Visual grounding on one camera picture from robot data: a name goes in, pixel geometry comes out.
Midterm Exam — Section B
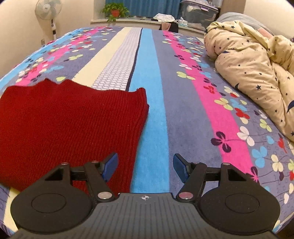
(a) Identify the colourful striped floral bedspread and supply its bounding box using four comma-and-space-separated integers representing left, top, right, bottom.
1, 27, 293, 235

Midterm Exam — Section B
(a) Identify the clear plastic storage box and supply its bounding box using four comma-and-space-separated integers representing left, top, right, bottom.
178, 1, 219, 31

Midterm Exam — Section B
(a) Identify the beige star-patterned duvet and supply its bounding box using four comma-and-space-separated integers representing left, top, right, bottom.
204, 21, 293, 141

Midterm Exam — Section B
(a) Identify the white standing fan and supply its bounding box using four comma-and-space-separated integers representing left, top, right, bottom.
35, 0, 62, 40

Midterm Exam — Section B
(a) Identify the white clothes pile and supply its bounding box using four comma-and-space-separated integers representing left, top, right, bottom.
153, 13, 177, 23

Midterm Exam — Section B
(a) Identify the red knitted sweater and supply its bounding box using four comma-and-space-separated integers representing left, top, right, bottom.
1, 79, 149, 193

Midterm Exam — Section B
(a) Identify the blue curtain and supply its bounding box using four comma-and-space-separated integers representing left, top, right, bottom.
106, 0, 181, 18

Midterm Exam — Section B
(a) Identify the grey pillow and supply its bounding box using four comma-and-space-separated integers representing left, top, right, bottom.
215, 12, 274, 35

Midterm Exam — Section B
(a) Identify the potted green plant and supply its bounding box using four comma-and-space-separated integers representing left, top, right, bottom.
101, 3, 129, 22

